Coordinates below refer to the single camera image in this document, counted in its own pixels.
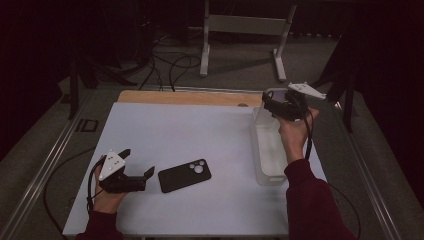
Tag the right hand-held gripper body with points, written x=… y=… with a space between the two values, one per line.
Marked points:
x=290 y=108

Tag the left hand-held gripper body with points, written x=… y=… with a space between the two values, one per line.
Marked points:
x=123 y=184

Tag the black phone case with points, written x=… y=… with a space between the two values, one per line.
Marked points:
x=180 y=178

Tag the white plastic bin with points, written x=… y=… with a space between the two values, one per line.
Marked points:
x=268 y=156

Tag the person's left hand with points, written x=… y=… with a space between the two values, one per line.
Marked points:
x=108 y=201

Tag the person's right hand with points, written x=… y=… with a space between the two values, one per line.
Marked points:
x=295 y=136

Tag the black tripod stand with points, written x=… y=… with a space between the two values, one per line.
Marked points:
x=74 y=93
x=348 y=110

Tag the white table mat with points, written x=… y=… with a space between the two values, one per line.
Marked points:
x=200 y=133

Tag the white metal stand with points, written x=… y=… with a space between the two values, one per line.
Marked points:
x=246 y=25

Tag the black rectangular floor bracket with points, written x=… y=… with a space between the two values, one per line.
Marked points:
x=86 y=125

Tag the metal floor rail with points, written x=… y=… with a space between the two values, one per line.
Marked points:
x=370 y=186
x=43 y=170

